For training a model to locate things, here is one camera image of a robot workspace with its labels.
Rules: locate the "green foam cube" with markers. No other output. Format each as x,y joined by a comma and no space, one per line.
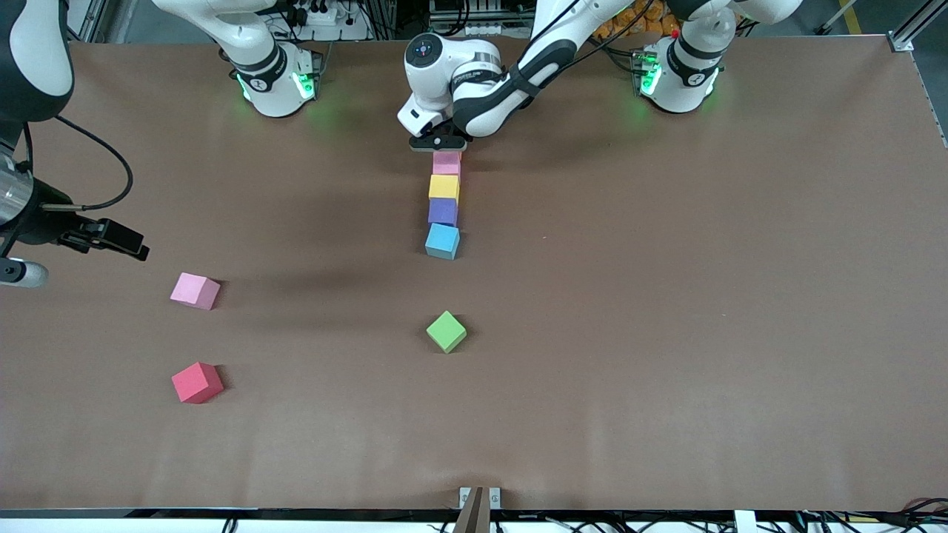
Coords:
446,330

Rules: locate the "blue foam cube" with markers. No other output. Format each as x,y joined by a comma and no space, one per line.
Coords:
442,240

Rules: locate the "yellow foam cube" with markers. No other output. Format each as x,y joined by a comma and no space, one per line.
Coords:
444,186

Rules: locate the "white power strip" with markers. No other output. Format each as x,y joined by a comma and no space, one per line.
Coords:
489,30
320,15

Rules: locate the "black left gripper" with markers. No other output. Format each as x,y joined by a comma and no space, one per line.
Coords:
469,138

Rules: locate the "white post stub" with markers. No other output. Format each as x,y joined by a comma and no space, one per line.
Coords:
746,522

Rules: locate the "brown table cover mat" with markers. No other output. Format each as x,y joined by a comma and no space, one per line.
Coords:
666,407

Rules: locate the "pink foam cube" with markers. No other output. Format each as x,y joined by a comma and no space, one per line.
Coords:
446,163
194,290

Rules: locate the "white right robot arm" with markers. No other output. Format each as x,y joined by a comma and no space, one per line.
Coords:
266,96

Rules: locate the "pile of orange objects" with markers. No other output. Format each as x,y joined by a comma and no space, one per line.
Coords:
659,18

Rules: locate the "purple foam cube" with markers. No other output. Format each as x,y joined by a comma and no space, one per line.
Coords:
442,212

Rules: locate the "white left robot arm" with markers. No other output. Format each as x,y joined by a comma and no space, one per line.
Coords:
429,89

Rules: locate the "aluminium frame post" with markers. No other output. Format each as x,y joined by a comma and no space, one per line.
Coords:
899,43

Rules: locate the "red foam cube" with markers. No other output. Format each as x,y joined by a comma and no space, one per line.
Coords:
195,381

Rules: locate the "silver table edge bracket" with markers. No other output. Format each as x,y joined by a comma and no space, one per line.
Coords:
464,497

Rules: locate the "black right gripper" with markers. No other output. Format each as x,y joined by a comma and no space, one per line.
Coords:
41,220

